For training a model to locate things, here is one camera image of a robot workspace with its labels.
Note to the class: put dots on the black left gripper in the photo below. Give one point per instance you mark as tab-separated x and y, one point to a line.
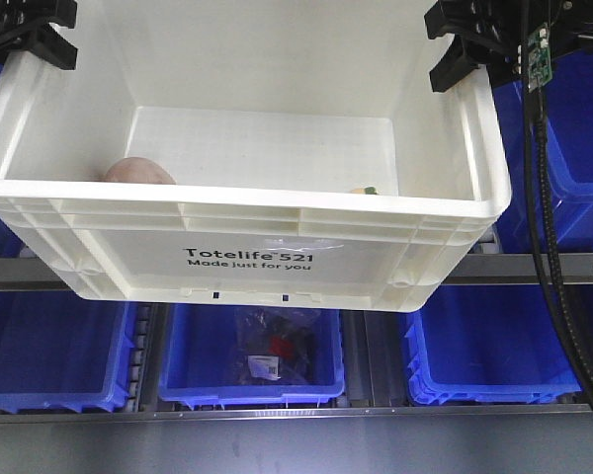
22	28

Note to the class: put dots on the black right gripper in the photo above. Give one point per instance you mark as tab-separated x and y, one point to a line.
489	35

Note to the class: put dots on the pink-grey smiling plush toy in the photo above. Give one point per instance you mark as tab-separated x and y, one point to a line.
138	170

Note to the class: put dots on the yellow smiling plush with leaf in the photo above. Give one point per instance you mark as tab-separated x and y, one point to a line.
367	191

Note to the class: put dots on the white plastic Totelife tote box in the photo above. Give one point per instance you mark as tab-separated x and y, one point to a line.
266	114

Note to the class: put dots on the green circuit board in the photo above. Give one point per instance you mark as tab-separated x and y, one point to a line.
539	57

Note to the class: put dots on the blue bin upper right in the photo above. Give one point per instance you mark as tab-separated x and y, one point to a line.
570	149

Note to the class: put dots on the blue bin lower right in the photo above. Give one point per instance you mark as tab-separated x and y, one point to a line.
484	344

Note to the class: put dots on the blue bin lower left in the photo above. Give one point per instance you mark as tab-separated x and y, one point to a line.
59	351

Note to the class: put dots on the plastic bag of parts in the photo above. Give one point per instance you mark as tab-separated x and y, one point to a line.
274	345

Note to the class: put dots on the blue bin lower middle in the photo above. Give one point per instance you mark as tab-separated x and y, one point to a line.
196	363

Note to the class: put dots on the grey shelf front rail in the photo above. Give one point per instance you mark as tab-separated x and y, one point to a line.
447	439

